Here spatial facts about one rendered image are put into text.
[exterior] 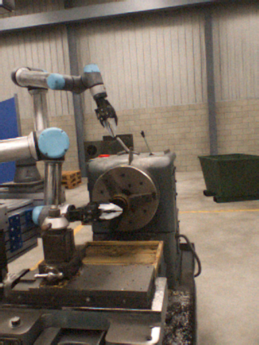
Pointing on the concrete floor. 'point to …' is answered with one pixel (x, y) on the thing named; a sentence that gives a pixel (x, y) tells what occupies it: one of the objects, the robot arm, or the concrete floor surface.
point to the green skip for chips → (231, 177)
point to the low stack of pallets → (71, 178)
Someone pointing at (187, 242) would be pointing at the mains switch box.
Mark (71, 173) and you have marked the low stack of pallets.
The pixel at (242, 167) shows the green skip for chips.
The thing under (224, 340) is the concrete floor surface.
